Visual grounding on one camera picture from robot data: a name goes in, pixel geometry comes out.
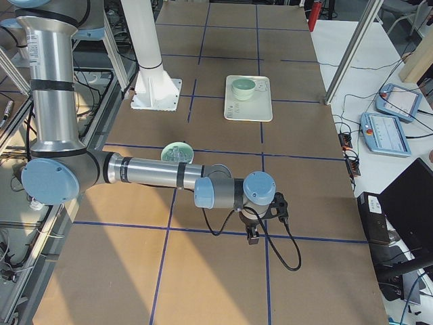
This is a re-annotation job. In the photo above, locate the large light green bowl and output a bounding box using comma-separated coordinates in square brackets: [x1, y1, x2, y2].
[231, 79, 256, 101]

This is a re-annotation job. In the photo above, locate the pale green bear tray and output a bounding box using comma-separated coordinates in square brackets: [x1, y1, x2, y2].
[224, 75, 273, 122]

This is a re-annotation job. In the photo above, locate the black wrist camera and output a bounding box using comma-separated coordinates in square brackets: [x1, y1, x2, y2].
[264, 192, 289, 224]

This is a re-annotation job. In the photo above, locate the black laptop computer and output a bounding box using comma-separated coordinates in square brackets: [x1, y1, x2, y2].
[379, 158, 432, 257]

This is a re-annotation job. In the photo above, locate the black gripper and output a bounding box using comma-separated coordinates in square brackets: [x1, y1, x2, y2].
[239, 211, 259, 245]

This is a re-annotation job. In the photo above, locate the blue teach pendant near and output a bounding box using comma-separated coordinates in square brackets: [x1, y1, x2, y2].
[360, 112, 411, 157]

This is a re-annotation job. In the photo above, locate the green bowl with ice cubes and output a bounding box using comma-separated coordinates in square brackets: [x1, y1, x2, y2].
[160, 142, 194, 164]

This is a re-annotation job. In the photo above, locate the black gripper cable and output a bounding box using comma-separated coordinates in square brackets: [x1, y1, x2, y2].
[201, 207, 302, 272]

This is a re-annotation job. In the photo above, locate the wooden block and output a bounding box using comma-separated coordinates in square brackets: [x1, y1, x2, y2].
[398, 27, 433, 83]

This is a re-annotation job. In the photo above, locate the red fire extinguisher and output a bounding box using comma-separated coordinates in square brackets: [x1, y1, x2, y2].
[308, 0, 322, 32]

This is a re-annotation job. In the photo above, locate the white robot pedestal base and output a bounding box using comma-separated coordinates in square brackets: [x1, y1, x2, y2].
[121, 0, 182, 112]

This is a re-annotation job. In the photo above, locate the blue teach pendant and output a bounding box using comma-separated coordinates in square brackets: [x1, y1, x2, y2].
[375, 83, 421, 123]
[360, 112, 411, 157]

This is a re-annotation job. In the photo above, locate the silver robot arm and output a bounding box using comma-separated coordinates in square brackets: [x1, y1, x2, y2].
[14, 1, 278, 244]

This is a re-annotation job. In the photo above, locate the aluminium frame post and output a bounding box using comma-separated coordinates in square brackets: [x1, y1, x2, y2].
[324, 0, 384, 105]

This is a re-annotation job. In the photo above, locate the blue teach pendant far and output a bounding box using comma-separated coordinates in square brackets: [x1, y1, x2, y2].
[375, 83, 421, 123]

